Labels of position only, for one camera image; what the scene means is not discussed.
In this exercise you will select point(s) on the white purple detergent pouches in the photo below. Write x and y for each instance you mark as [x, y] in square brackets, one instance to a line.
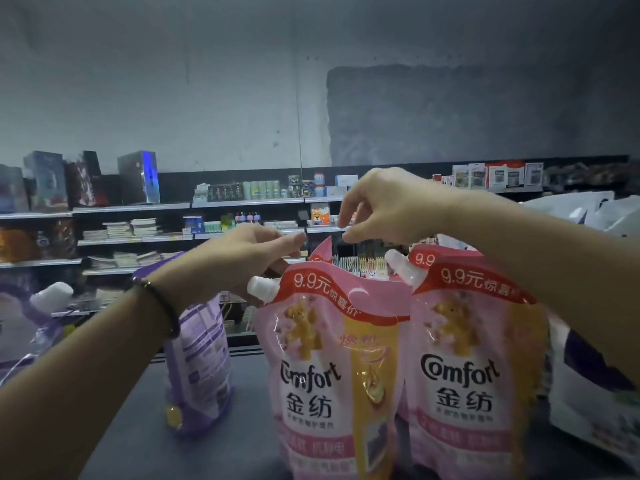
[595, 405]

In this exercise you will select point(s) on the person's left forearm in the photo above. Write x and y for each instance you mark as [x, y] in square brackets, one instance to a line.
[70, 395]

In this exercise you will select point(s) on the row of small toiletry boxes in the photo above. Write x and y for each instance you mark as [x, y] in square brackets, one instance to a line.
[500, 175]

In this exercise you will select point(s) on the grey metal shelf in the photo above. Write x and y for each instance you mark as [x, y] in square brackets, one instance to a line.
[130, 435]

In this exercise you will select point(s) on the row of colourful boxes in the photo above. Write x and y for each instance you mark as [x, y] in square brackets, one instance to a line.
[20, 243]

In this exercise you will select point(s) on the person's left hand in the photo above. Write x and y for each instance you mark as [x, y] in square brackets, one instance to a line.
[225, 265]

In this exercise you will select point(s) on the row of small bottles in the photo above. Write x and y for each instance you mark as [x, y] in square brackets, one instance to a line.
[245, 218]

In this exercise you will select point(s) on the row of boxed goods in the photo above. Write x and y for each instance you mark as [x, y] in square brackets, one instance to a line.
[45, 180]

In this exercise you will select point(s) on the purple Comfort softener pouches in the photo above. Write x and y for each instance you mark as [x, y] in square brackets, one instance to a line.
[200, 365]

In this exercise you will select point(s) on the person's right forearm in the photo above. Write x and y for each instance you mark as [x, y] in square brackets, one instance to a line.
[560, 275]

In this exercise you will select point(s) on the dark background shelf unit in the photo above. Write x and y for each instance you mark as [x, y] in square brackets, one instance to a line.
[200, 185]

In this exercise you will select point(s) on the person's right hand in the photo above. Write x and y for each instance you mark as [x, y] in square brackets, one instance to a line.
[400, 205]

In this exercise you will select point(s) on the stacks of folded white packs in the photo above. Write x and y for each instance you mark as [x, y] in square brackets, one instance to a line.
[118, 228]

